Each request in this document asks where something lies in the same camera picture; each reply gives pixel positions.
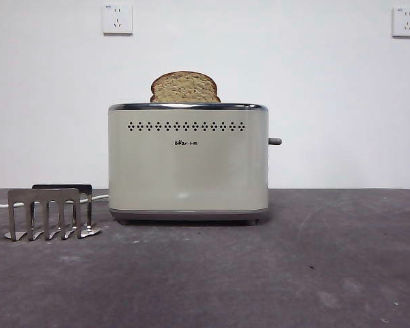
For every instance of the grey toaster lever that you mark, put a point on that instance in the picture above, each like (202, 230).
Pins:
(275, 141)

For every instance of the brown bread slice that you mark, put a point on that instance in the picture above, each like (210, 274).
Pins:
(184, 89)

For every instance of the cream toaster with chrome rim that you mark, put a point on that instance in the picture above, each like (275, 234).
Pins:
(189, 171)

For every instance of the silver metal toast rack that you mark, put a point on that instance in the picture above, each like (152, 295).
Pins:
(42, 196)

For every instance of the white wall socket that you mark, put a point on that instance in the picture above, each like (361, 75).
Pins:
(406, 22)
(117, 20)

